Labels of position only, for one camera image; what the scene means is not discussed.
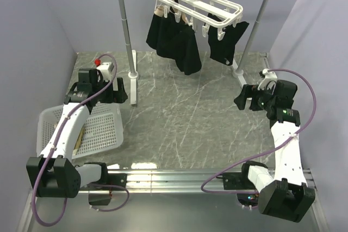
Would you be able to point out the black hanging garments left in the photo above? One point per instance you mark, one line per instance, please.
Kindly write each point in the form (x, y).
(174, 40)

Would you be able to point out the aluminium mounting rail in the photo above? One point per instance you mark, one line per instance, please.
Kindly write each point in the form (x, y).
(174, 181)

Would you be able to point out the white plastic laundry basket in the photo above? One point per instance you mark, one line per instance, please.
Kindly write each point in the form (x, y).
(103, 129)

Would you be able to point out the black hanging garment right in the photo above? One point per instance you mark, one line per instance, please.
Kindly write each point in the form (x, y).
(223, 50)

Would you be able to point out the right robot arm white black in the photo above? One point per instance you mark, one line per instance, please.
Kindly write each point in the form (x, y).
(284, 194)

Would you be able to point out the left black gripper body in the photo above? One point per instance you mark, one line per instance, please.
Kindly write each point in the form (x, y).
(106, 96)

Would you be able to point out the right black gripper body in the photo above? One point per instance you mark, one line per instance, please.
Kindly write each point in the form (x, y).
(261, 99)

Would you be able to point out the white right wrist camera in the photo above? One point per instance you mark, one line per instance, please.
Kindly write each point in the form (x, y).
(269, 80)

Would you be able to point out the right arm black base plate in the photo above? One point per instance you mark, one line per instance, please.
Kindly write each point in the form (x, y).
(236, 181)

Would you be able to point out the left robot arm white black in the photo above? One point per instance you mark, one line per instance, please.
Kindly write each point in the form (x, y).
(52, 173)

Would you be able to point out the tan underwear with cream waistband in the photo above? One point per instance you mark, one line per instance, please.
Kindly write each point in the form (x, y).
(79, 141)

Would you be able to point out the white clip hanger frame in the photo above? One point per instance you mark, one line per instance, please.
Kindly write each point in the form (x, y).
(213, 13)

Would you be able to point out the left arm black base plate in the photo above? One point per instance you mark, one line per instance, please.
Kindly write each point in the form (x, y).
(114, 182)

